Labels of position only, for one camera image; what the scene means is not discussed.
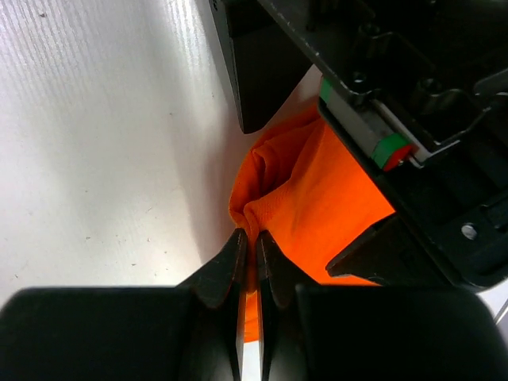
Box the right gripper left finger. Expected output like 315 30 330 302
1 229 248 380

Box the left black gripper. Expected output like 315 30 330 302
262 1 507 291

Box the orange t shirt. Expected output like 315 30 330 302
229 106 394 342

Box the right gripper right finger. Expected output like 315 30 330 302
256 232 507 380

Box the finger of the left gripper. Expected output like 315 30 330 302
209 0 311 134
325 216 452 287

